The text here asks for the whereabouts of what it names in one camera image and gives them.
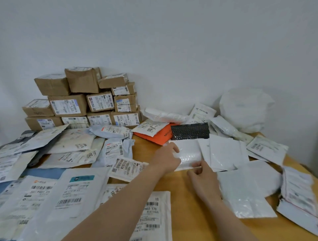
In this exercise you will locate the wooden table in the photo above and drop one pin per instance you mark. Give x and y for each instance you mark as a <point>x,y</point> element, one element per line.
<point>188,218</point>

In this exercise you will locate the brown box white barcode label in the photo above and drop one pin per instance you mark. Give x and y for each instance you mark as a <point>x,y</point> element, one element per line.
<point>111,82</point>

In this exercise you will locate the stack of cardboard boxes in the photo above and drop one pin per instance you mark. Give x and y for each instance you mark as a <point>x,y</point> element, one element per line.
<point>82,82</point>

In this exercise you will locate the person's right hand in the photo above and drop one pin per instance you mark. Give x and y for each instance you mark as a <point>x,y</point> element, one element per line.
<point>205,183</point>

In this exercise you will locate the white pouch wide barcode label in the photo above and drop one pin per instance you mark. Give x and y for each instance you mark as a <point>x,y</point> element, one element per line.
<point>12,166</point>

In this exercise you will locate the white bubble packet barcode label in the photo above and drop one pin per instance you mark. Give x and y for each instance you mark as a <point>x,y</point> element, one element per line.
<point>188,152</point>

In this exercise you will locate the cream mailer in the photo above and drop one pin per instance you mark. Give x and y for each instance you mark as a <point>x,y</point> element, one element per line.
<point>72,141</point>

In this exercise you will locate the white pouch long label strip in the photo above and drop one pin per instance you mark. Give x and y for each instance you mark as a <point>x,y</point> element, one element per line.
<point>154,218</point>

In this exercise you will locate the person's right forearm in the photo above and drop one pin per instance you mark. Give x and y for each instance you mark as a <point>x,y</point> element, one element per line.
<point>228,221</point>

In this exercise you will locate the blue plastic mailer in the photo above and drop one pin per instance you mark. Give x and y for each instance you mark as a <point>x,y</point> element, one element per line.
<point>44,173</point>

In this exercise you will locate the grey poly mailer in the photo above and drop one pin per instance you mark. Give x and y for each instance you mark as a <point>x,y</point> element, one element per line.
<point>39,155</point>

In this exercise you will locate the white pouch yellow framed label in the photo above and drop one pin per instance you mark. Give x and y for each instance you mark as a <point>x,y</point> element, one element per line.
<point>42,139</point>

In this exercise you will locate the tall brown box double label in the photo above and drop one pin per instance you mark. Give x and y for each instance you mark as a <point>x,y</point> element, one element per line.
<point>74,120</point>

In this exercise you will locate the brown box large label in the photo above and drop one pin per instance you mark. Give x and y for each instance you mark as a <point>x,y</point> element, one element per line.
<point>37,109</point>

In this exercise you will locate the white mailer teal label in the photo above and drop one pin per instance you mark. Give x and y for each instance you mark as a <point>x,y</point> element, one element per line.
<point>69,211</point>

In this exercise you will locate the small white pouch square label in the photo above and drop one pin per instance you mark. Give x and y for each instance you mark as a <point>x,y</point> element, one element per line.
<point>149,127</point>

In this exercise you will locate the INS BAHA cardboard box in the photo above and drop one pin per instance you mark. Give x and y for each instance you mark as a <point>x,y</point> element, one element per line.
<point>31,123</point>

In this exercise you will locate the white mailer red square logo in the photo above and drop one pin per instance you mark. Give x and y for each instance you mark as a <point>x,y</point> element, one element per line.
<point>295,218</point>

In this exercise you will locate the orange mailer envelope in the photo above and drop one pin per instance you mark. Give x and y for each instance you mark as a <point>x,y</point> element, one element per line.
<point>159,137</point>

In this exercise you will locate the light blue-grey soft parcel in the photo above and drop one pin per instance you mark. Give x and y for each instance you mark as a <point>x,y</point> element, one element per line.
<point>109,130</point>

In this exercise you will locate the person's left forearm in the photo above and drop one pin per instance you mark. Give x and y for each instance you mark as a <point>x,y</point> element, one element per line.
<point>111,211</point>

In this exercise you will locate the black bubble mailer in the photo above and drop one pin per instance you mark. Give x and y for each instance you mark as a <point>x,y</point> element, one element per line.
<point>190,131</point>

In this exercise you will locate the white pouch bold black print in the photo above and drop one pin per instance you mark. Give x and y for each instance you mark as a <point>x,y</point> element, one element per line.
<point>126,168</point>

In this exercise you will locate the person's left hand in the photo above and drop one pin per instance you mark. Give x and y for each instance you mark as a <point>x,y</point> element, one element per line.
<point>165,160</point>

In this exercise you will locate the large white plastic bag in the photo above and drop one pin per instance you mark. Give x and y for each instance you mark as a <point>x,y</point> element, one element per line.
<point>246,109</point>

